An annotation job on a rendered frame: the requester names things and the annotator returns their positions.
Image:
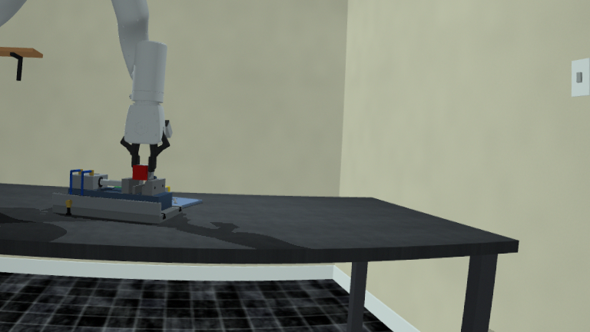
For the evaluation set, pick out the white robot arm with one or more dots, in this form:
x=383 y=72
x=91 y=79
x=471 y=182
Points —
x=145 y=60

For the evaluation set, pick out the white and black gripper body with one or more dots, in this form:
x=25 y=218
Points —
x=143 y=125

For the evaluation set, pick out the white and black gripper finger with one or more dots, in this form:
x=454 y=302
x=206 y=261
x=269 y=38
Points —
x=133 y=149
x=155 y=151

